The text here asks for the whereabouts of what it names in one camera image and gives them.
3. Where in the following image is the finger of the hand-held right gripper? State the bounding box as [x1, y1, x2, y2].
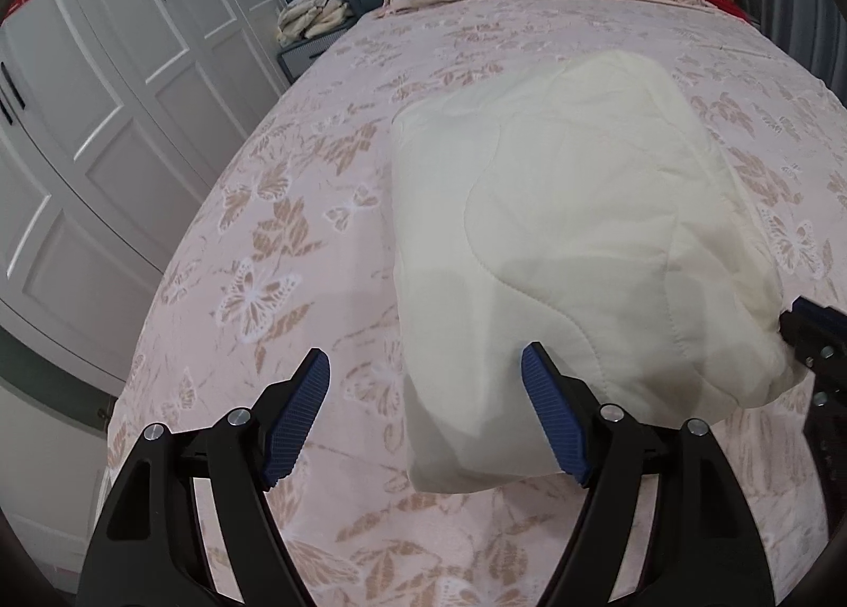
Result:
[779, 296, 847, 378]

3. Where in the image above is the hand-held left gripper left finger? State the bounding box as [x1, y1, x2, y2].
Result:
[76, 348, 332, 607]

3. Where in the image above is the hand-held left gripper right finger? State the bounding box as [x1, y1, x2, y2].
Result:
[520, 342, 775, 607]

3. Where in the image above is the cream quilted blanket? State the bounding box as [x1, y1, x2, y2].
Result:
[390, 49, 812, 494]

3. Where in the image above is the pink floral bed cover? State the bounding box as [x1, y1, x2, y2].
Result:
[99, 0, 847, 607]

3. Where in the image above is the white wardrobe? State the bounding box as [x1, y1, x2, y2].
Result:
[0, 0, 287, 378]

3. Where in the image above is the blue nightstand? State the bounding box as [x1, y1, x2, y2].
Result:
[278, 28, 358, 85]

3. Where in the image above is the pile of cream cloths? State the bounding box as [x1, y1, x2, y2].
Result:
[276, 0, 356, 50]

